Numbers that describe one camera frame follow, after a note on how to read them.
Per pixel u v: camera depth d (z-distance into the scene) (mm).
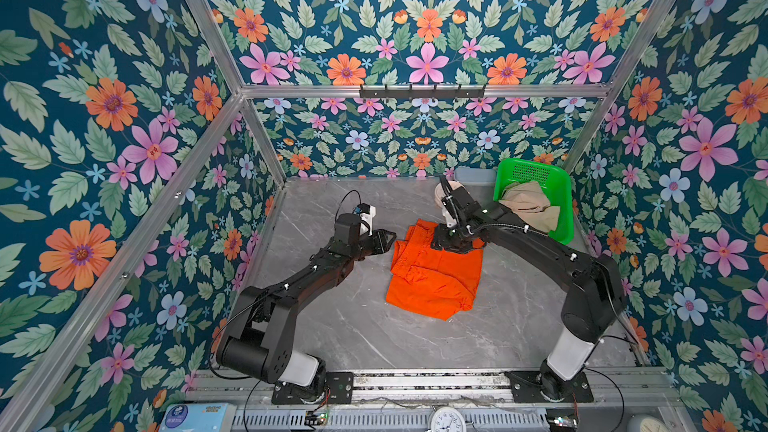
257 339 428
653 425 661
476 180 1149
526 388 731
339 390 735
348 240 688
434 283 893
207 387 753
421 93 929
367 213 806
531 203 989
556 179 1112
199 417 659
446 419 671
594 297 451
